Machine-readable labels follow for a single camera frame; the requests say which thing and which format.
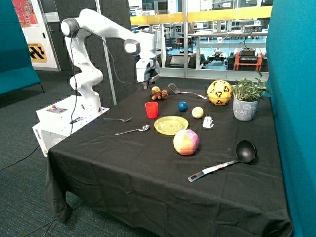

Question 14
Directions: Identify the red plastic cup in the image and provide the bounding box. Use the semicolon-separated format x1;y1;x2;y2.
145;101;158;119

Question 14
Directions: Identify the yellow black warning sign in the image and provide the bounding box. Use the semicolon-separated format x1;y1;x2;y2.
28;42;47;63

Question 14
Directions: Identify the green potted plant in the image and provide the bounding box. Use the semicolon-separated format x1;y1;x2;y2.
231;72;273;102

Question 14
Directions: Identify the black tablecloth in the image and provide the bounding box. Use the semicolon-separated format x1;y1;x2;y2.
45;90;293;237

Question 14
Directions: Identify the black slotted spatula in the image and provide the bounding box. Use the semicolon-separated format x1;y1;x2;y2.
167;83;207;99

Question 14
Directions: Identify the white lab table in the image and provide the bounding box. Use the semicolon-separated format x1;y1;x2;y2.
192;30;268;70

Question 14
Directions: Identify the silver spoon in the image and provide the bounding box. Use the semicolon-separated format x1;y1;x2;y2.
115;124;150;136

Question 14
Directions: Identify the yellow black football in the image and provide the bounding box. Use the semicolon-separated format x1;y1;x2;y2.
207;80;233;106

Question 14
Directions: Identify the grey patterned plant pot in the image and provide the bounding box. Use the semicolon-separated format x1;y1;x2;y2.
233;98;259;121

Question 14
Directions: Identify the pastel multicolour soft ball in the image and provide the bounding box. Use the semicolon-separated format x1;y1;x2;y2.
173;129;199;156

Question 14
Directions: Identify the teal partition wall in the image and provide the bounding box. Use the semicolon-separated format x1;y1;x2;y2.
267;0;316;237

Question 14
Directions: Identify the small yellow ball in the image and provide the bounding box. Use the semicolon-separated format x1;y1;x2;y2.
192;107;204;119

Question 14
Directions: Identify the red poster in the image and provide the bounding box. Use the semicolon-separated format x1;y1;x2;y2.
12;0;39;28

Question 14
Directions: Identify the teal sofa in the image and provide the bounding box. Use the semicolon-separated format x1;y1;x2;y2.
0;0;41;95

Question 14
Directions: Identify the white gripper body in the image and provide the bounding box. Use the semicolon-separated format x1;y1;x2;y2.
136;58;160;82

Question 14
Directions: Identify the white plug adapter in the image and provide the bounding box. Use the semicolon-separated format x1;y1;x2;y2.
202;116;214;129

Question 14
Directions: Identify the black ladle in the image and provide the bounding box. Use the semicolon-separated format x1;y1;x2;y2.
188;140;257;183

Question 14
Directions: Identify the silver fork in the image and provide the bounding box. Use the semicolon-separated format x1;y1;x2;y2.
103;117;132;122

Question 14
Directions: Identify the small blue ball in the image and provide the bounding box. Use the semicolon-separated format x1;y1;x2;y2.
178;101;188;112

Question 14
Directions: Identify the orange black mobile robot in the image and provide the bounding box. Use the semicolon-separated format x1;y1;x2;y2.
227;48;268;72

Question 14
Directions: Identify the yellow plastic plate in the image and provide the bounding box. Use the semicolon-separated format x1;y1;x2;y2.
154;116;189;135

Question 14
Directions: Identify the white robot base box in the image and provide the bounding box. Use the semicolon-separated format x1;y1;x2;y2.
33;95;109;157

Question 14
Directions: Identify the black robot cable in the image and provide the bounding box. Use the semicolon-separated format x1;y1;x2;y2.
0;27;149;171

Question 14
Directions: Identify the brown teddy bear toy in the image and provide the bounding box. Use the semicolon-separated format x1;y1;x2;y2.
151;86;168;100

